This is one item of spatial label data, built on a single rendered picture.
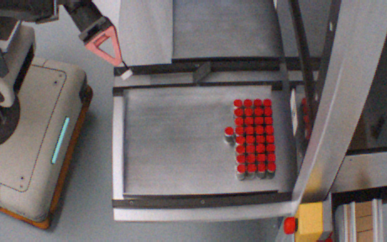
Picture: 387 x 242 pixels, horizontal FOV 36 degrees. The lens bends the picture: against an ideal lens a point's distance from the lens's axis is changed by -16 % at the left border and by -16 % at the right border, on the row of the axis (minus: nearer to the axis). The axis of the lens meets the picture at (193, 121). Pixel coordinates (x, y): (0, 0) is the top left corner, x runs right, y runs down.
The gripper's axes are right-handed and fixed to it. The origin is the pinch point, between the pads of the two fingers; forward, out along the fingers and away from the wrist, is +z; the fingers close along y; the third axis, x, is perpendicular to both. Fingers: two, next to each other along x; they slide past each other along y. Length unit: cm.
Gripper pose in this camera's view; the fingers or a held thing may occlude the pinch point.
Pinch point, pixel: (117, 60)
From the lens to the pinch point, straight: 130.3
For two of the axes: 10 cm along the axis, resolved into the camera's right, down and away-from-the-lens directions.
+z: 5.9, 8.0, 1.1
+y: 0.3, 1.1, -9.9
